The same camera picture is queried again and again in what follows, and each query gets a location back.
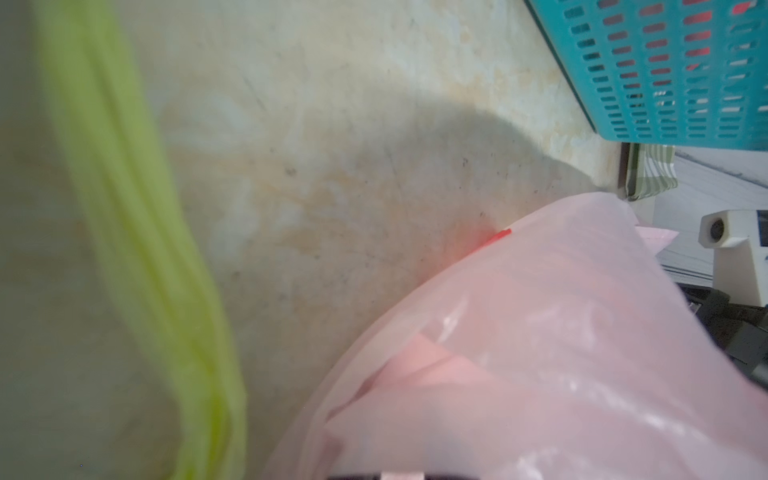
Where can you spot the pink strawberry plastic bag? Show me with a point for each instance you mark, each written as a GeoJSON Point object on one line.
{"type": "Point", "coordinates": [558, 350]}

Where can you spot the yellow-green avocado plastic bag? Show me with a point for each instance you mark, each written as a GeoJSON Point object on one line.
{"type": "Point", "coordinates": [150, 262]}

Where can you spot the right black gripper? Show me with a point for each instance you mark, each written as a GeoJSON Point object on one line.
{"type": "Point", "coordinates": [740, 331]}

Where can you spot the green checkered cloth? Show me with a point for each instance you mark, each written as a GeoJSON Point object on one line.
{"type": "Point", "coordinates": [650, 170]}

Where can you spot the teal plastic basket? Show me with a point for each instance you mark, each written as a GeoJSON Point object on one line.
{"type": "Point", "coordinates": [682, 73]}

